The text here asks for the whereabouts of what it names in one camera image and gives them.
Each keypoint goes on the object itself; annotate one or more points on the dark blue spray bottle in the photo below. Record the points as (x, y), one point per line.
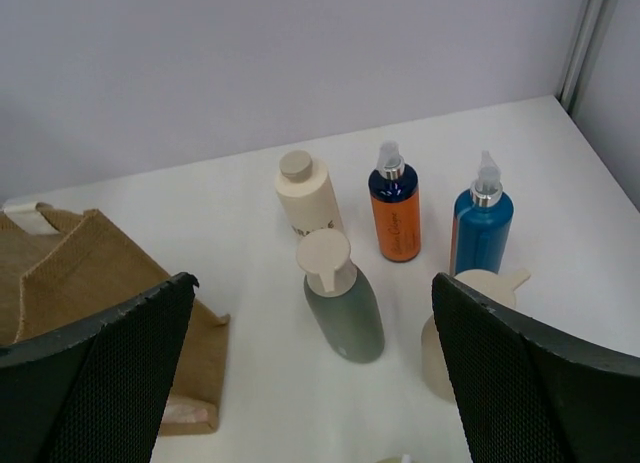
(482, 217)

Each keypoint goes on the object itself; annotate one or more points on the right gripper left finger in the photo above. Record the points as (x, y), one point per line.
(95, 390)

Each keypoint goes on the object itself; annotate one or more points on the grey-green pump bottle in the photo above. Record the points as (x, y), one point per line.
(340, 297)

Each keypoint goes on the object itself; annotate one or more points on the right aluminium frame post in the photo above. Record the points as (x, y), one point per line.
(592, 24)

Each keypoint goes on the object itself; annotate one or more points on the yellow-green squeeze bottle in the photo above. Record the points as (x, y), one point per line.
(401, 458)

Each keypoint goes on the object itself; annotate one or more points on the beige pump bottle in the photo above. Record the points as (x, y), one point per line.
(500, 288)

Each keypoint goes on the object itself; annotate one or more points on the burlap canvas tote bag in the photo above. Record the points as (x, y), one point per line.
(58, 267)

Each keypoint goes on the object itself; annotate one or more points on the white round cap bottle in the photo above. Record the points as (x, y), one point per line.
(305, 191)

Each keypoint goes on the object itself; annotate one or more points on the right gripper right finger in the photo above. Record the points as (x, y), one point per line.
(528, 392)

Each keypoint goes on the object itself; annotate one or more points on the blue orange spray bottle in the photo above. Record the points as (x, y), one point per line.
(394, 192)

